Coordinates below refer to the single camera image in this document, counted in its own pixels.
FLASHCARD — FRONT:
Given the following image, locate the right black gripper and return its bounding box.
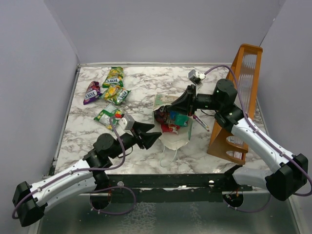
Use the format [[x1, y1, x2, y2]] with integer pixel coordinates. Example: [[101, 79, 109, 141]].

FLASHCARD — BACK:
[[167, 84, 222, 117]]

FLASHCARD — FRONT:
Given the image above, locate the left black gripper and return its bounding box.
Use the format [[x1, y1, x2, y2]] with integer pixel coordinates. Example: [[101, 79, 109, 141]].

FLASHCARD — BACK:
[[110, 121, 161, 159]]

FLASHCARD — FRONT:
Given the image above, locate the teal snack packet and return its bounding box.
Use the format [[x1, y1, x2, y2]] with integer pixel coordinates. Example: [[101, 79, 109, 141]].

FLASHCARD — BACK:
[[174, 113, 189, 127]]

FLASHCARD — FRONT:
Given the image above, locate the green paper gift bag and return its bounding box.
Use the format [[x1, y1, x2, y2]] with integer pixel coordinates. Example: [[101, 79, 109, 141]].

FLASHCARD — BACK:
[[152, 94, 195, 168]]

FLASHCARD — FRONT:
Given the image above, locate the green white snack packet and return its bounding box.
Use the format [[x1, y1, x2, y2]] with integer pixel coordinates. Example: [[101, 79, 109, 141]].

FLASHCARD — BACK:
[[94, 104, 123, 131]]

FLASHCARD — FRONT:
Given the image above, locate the green yellow Fox's candy bag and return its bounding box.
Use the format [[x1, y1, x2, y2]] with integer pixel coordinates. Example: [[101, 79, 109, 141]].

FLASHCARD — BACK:
[[102, 67, 124, 88]]

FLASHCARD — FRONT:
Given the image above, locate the purple Fox's candy bag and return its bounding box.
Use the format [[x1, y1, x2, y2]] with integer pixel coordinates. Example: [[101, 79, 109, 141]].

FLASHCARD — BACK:
[[83, 81, 102, 105]]

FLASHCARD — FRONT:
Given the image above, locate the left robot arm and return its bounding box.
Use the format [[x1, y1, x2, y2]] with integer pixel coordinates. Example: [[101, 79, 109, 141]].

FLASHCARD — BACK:
[[12, 122, 162, 227]]

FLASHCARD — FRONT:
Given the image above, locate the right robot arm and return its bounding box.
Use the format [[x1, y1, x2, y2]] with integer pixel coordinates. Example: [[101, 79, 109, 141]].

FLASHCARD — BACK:
[[167, 79, 311, 201]]

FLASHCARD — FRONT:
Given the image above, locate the purple capped marker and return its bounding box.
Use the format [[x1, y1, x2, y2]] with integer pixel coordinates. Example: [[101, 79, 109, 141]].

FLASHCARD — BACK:
[[193, 115, 210, 132]]

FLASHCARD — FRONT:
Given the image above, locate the red snack packet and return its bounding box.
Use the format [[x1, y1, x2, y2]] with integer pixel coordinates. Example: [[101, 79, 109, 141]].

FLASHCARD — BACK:
[[160, 123, 180, 135]]

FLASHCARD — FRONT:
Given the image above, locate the wooden rack with clear slats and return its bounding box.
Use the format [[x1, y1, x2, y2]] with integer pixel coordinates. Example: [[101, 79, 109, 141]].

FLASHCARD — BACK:
[[207, 44, 263, 165]]

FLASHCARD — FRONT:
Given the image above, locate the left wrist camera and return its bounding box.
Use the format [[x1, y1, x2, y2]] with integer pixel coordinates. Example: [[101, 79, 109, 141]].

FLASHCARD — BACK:
[[114, 114, 135, 131]]

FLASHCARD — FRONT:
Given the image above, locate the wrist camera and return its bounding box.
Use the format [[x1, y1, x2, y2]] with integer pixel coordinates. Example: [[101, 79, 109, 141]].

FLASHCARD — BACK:
[[188, 69, 206, 85], [114, 114, 135, 131]]

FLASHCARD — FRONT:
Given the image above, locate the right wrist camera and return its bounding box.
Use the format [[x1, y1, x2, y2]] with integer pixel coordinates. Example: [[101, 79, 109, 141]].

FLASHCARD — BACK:
[[188, 69, 206, 85]]

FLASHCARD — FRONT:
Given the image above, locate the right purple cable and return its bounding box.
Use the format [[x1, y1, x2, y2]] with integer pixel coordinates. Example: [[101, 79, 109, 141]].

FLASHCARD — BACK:
[[204, 64, 312, 213]]

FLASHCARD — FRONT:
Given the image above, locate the purple cable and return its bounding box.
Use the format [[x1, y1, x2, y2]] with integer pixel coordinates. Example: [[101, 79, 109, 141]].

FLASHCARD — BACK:
[[204, 64, 312, 213], [11, 116, 137, 219]]

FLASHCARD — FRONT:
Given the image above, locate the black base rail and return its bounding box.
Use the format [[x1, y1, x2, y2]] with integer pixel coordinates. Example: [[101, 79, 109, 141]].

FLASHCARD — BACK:
[[107, 171, 252, 203]]

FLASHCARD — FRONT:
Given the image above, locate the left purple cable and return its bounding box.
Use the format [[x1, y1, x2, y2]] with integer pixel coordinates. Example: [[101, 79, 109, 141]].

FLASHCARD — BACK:
[[11, 116, 137, 219]]

